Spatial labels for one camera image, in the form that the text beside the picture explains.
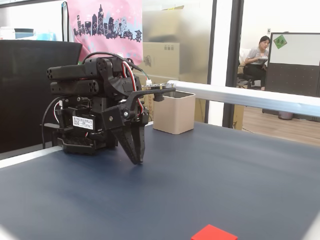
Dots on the black swivel office chair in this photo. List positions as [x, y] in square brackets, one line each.
[243, 81]

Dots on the dark grey box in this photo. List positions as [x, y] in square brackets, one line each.
[23, 33]

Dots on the white box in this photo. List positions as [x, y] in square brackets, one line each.
[7, 33]

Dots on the beige square container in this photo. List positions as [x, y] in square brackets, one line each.
[175, 115]

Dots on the pink cityscape banner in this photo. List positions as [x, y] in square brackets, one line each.
[80, 7]

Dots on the green square sticker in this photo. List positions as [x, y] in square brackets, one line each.
[280, 41]

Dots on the black door frame post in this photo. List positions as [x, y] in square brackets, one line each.
[233, 50]

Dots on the silver metal frame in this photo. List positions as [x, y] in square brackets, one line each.
[250, 97]

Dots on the red cube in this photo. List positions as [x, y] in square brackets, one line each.
[212, 233]

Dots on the wall switch panel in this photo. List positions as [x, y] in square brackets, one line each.
[269, 30]

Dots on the brown cardboard box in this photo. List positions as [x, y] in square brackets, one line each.
[238, 117]

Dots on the black gripper camera mount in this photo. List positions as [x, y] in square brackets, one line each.
[150, 92]

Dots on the dark blue table mat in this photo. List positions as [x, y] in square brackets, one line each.
[200, 187]

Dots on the white vertical pole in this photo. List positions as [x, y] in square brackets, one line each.
[65, 22]

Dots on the pink waste bin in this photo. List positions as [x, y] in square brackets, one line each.
[285, 115]

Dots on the light blue box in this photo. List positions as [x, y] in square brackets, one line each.
[45, 36]

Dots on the office partition with whiteboard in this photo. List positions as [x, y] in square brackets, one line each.
[290, 77]

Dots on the person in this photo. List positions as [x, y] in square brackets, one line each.
[255, 57]

